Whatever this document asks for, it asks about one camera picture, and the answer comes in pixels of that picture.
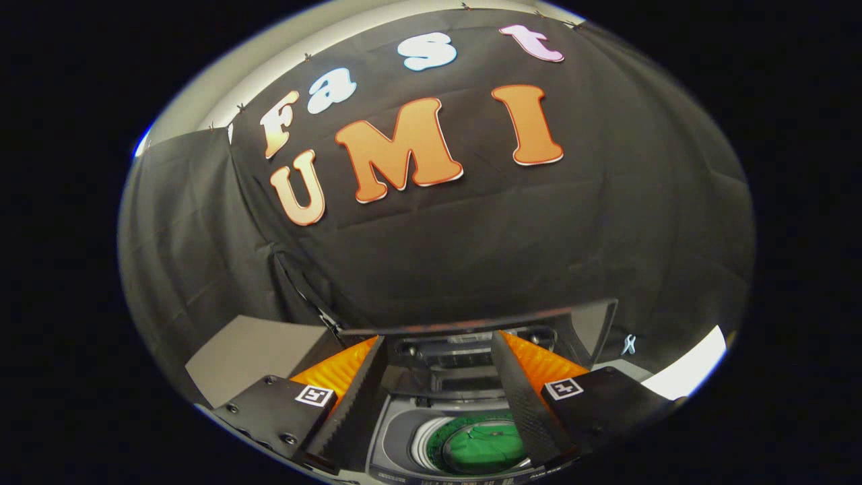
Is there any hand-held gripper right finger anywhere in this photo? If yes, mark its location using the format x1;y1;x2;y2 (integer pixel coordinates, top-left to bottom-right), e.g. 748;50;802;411
490;330;682;472

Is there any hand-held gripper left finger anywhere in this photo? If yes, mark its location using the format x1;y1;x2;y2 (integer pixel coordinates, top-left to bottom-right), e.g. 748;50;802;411
212;335;389;472

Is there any green polo shirt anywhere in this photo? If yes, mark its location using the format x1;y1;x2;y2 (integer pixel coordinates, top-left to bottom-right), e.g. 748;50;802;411
428;412;529;476

